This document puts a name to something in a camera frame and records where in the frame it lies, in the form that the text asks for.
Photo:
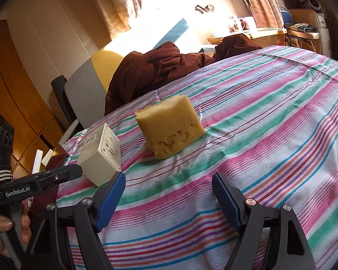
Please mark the thick yellow sponge block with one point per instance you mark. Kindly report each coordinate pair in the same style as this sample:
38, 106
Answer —
169, 126

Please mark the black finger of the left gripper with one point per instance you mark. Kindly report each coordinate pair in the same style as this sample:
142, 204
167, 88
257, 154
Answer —
48, 179

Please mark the dark red tin box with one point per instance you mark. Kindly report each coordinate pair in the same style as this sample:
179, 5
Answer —
49, 196

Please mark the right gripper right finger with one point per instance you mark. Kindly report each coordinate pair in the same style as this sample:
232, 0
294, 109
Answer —
231, 201

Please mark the beige carton with text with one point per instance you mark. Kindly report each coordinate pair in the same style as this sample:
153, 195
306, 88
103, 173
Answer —
100, 155

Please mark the maroon blanket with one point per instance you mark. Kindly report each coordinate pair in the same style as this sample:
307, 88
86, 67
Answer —
138, 73

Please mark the grey yellow chair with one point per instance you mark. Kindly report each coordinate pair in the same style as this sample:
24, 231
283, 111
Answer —
82, 96

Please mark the mug on windowsill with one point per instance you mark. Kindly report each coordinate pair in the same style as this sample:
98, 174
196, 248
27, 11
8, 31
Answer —
241, 24

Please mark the patterned window curtain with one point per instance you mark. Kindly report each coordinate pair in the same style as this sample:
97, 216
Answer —
266, 13

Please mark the wooden side table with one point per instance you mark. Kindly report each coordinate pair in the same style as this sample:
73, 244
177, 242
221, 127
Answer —
311, 27

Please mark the striped bed cloth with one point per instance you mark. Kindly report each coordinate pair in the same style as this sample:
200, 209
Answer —
271, 122

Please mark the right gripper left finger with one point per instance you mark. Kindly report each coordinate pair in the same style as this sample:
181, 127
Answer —
106, 200

